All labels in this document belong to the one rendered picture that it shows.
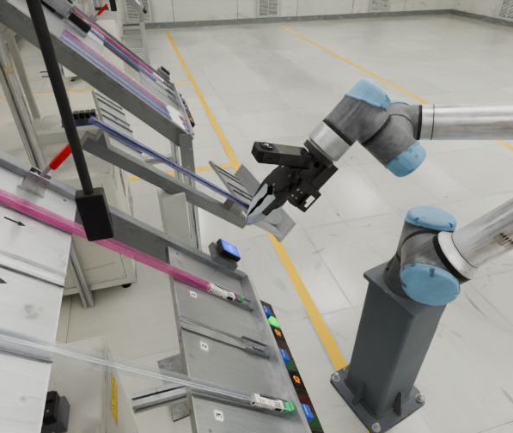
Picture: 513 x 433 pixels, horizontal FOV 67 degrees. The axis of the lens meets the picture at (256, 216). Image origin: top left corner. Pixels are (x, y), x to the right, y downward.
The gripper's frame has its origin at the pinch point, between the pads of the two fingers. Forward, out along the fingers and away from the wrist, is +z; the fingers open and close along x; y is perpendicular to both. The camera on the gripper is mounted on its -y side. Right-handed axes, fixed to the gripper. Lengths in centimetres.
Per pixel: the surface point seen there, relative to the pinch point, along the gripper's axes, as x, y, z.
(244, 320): -16.8, 3.5, 11.8
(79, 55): 73, -37, 9
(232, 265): -4.1, 2.2, 9.2
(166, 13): 737, 75, 15
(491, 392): -13, 121, 5
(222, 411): -36.5, -7.4, 11.7
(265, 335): -20.1, 6.7, 10.7
